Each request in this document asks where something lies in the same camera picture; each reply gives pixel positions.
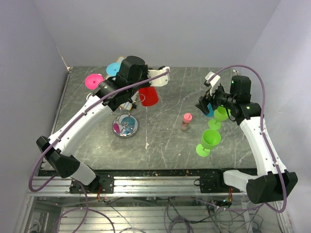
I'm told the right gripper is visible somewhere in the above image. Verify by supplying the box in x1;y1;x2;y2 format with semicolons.
195;83;236;115

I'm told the blue wine glass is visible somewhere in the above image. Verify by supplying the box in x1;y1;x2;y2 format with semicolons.
106;62;121;76
203;103;214;117

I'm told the green wine glass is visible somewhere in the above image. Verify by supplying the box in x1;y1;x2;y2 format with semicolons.
208;106;230;130
196;129;221;157

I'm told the green wine glass front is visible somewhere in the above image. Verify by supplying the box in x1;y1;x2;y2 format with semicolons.
196;129;221;157

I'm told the red plastic wine glass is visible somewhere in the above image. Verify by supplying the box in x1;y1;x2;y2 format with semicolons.
138;86;159;107

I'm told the chrome wine glass rack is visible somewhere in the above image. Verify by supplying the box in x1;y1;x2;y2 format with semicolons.
86;92;146;139

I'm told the magenta plastic wine glass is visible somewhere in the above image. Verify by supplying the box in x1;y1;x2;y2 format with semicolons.
85;74;104;90

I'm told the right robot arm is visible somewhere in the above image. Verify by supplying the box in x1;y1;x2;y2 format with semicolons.
196;72;298;204

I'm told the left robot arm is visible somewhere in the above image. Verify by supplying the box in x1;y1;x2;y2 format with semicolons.
36;56;148;193

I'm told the small pink-capped bottle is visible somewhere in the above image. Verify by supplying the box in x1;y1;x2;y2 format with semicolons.
181;113;192;131

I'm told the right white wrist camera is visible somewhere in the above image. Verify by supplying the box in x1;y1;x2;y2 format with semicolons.
205;71;221;96

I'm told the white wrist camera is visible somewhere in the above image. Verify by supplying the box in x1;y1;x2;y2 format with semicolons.
205;71;221;96
147;67;171;87

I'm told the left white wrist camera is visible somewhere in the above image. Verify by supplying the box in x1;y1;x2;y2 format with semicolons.
147;67;171;87

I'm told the small whiteboard with wooden frame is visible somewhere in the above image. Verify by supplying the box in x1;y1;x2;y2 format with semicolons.
117;56;126;64

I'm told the aluminium mounting rail frame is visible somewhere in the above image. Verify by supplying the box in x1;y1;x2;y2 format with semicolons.
21;169;293;233

